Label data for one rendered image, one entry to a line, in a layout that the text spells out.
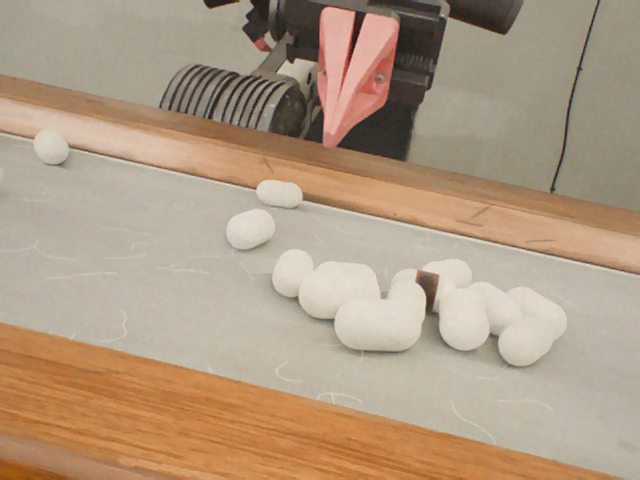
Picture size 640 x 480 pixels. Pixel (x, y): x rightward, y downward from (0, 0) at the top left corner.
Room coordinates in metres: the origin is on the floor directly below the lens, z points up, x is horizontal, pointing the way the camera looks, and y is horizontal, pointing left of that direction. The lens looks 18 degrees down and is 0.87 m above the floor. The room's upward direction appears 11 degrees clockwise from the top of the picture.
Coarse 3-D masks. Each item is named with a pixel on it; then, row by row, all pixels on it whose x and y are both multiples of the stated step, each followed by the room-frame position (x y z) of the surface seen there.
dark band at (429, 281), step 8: (416, 272) 0.32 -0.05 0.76; (424, 272) 0.32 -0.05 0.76; (432, 272) 0.32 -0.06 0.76; (416, 280) 0.32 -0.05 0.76; (424, 280) 0.32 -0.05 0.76; (432, 280) 0.32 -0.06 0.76; (424, 288) 0.31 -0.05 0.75; (432, 288) 0.31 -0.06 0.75; (432, 296) 0.31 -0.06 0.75; (432, 304) 0.31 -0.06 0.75
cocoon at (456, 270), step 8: (432, 264) 0.34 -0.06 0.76; (440, 264) 0.34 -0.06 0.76; (448, 264) 0.34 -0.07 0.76; (456, 264) 0.35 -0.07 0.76; (464, 264) 0.35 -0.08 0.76; (440, 272) 0.33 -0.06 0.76; (448, 272) 0.34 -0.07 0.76; (456, 272) 0.34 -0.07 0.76; (464, 272) 0.35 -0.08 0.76; (456, 280) 0.34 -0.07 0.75; (464, 280) 0.34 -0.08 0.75; (464, 288) 0.35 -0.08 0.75
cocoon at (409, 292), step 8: (392, 288) 0.30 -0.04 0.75; (400, 288) 0.30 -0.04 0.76; (408, 288) 0.30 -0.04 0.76; (416, 288) 0.30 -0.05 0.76; (392, 296) 0.29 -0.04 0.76; (400, 296) 0.29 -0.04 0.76; (408, 296) 0.29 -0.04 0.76; (416, 296) 0.29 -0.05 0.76; (424, 296) 0.30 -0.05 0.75; (416, 304) 0.29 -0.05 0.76; (424, 304) 0.29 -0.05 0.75; (424, 312) 0.29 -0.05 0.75
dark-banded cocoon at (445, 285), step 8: (400, 272) 0.32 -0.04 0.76; (408, 272) 0.32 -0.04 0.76; (392, 280) 0.32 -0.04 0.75; (400, 280) 0.32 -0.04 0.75; (408, 280) 0.32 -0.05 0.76; (440, 280) 0.32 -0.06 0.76; (448, 280) 0.32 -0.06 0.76; (440, 288) 0.32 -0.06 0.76; (448, 288) 0.32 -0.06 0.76; (456, 288) 0.32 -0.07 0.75; (440, 296) 0.31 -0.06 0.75
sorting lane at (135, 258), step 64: (0, 192) 0.37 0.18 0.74; (64, 192) 0.39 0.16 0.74; (128, 192) 0.42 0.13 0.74; (192, 192) 0.45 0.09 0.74; (256, 192) 0.48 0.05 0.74; (0, 256) 0.29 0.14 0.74; (64, 256) 0.30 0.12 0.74; (128, 256) 0.31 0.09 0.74; (192, 256) 0.33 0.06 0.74; (256, 256) 0.35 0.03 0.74; (320, 256) 0.37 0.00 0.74; (384, 256) 0.39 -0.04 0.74; (448, 256) 0.42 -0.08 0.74; (512, 256) 0.45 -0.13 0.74; (0, 320) 0.23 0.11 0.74; (64, 320) 0.24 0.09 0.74; (128, 320) 0.25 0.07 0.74; (192, 320) 0.26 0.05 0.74; (256, 320) 0.27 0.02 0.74; (320, 320) 0.28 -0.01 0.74; (576, 320) 0.35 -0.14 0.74; (320, 384) 0.23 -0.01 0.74; (384, 384) 0.24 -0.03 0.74; (448, 384) 0.25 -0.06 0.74; (512, 384) 0.26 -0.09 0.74; (576, 384) 0.27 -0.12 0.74; (512, 448) 0.21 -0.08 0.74; (576, 448) 0.22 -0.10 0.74
